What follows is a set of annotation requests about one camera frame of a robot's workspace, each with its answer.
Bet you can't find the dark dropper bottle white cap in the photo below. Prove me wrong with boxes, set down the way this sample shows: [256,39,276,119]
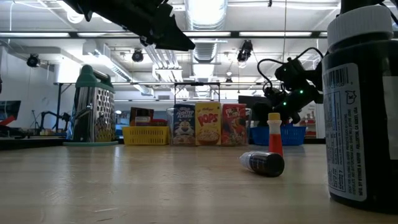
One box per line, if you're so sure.
[238,151,285,178]

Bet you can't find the red Froot Loops cereal box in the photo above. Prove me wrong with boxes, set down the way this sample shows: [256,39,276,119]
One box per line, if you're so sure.
[221,103,248,146]

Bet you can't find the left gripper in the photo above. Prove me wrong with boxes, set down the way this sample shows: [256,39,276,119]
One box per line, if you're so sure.
[90,0,196,52]

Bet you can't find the yellow plastic basket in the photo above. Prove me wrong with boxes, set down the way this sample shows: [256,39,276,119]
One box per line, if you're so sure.
[122,125,170,146]

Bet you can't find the black bottle white ribbed cap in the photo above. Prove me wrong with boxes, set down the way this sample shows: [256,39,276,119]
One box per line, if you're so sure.
[321,0,398,215]

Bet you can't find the blue plastic basket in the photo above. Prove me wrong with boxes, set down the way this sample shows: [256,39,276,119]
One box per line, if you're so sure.
[250,124,308,146]

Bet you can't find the yellow Corn Pops cereal box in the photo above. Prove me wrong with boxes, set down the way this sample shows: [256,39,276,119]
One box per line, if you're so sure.
[195,101,223,146]

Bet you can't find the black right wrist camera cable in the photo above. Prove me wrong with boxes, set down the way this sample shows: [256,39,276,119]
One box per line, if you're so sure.
[256,46,324,91]

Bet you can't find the metal box grater green handle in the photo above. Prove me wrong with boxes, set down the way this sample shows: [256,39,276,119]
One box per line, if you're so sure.
[63,64,119,147]

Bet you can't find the blue Frosted Flakes cereal box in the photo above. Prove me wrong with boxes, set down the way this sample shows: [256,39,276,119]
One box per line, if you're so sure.
[172,103,197,146]

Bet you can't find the silver air duct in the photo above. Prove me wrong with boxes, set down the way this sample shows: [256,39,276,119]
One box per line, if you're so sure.
[183,0,228,63]

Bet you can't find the black ceiling beam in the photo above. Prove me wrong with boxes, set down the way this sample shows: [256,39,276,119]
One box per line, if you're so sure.
[0,30,329,39]

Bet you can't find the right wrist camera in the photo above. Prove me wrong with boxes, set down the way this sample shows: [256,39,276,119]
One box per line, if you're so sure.
[262,86,282,103]

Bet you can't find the small red bottle yellow cap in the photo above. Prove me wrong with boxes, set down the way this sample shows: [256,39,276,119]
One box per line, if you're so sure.
[266,112,284,157]

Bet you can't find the black background monitor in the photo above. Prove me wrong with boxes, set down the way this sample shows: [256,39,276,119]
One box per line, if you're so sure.
[238,95,265,106]

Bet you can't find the black background workstation frame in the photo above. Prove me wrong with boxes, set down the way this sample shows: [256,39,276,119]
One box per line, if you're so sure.
[53,81,222,131]

